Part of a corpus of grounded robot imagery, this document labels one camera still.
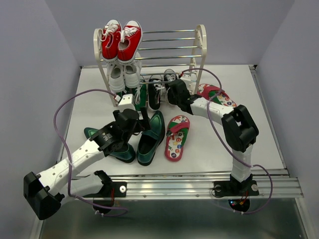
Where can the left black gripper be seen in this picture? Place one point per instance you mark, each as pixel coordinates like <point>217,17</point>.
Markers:
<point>141,125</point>

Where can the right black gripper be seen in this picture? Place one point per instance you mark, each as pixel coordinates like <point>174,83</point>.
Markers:
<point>171,99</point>

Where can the black canvas sneaker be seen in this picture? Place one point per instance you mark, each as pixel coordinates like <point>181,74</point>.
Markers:
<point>169,75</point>
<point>155,89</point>

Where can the pink patterned flip-flop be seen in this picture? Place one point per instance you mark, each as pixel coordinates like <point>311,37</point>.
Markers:
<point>176,135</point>
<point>207,91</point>

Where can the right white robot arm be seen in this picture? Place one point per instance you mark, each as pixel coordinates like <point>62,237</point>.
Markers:
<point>239,128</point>

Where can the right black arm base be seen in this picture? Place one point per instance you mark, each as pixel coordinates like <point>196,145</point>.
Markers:
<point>234,191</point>

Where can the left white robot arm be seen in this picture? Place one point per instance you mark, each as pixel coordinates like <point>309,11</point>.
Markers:
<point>42,190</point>

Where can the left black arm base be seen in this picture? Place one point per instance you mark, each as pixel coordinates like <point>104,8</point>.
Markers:
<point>106,196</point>

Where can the cream metal shoe rack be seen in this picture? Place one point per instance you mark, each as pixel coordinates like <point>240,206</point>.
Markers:
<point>174,49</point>

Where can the right green leather loafer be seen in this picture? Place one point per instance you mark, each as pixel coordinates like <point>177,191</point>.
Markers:
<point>151,139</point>

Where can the green leather loafer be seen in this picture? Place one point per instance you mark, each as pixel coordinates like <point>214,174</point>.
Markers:
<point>151,139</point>
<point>126,154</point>

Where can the right green canvas sneaker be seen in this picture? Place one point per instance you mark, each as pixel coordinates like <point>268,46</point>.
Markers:
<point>140,96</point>

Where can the green canvas sneaker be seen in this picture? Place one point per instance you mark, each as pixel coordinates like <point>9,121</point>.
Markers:
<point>119,95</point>
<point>140,96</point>

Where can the left green leather loafer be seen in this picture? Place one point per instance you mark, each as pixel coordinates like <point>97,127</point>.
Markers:
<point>126,154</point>

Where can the left green canvas sneaker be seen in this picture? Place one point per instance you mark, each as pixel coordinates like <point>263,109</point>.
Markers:
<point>119,95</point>

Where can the right white sneaker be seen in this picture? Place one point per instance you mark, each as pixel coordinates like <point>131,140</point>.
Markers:
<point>132,74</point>

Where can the white sneaker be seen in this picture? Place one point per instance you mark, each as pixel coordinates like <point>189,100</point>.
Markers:
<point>132,74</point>
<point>115,76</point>

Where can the left white sneaker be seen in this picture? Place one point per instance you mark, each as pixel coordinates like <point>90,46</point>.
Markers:
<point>115,76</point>

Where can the right red canvas sneaker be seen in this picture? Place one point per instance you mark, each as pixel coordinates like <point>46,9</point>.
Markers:
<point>130,39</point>

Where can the red canvas sneaker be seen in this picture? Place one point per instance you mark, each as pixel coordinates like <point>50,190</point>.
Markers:
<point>130,39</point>
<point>110,40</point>

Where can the left red canvas sneaker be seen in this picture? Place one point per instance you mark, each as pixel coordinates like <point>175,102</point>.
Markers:
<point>110,40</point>

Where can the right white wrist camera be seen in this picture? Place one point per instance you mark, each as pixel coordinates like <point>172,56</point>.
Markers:
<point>187,77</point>

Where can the aluminium mounting rail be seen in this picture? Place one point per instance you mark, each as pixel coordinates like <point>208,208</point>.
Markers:
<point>207,186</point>

